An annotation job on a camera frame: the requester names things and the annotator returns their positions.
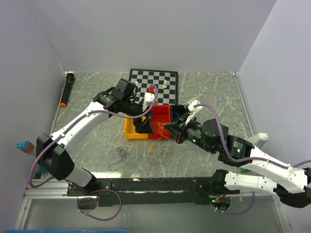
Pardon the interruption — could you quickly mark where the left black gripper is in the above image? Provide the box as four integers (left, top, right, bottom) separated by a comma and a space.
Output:
121, 98, 155, 134

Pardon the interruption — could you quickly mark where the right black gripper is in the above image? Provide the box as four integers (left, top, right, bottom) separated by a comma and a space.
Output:
164, 112, 216, 154

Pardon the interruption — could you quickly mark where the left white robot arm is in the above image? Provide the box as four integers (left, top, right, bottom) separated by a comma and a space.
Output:
34, 79, 158, 195

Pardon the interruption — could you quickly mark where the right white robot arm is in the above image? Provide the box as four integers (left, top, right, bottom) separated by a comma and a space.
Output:
165, 118, 311, 208

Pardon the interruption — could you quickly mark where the yellow plastic bin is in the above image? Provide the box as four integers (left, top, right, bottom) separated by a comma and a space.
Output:
124, 118, 148, 140

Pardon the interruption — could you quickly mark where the black plastic bin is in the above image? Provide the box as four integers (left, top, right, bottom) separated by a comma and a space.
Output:
170, 105, 189, 125

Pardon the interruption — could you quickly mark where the red plastic bin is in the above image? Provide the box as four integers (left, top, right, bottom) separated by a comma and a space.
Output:
148, 105, 171, 140

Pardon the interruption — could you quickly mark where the black white chessboard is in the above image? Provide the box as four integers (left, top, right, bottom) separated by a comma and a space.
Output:
129, 69, 178, 105

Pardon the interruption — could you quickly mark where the green small toy block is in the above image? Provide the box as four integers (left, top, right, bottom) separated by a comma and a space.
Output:
240, 168, 250, 173

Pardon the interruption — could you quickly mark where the white tilted stand device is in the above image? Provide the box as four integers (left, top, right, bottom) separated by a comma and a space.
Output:
246, 133, 268, 148

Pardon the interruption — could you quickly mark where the black marker orange cap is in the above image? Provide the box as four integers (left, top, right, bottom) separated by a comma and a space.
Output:
60, 73, 75, 108

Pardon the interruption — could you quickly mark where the blue white brick stack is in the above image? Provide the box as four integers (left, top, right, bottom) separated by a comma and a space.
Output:
38, 166, 48, 174

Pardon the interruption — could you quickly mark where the blue brown toy block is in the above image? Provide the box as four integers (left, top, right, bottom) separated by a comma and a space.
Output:
16, 141, 35, 154

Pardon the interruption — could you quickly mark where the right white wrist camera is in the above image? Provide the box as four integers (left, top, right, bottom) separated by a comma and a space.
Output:
184, 98, 203, 125

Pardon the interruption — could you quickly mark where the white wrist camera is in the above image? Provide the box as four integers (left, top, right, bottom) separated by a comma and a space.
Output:
184, 98, 203, 125
142, 86, 158, 111

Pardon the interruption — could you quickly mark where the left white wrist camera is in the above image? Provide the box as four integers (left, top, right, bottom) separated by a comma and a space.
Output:
142, 86, 158, 111

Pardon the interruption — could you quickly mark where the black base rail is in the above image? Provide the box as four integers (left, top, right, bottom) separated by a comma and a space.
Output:
67, 177, 240, 207

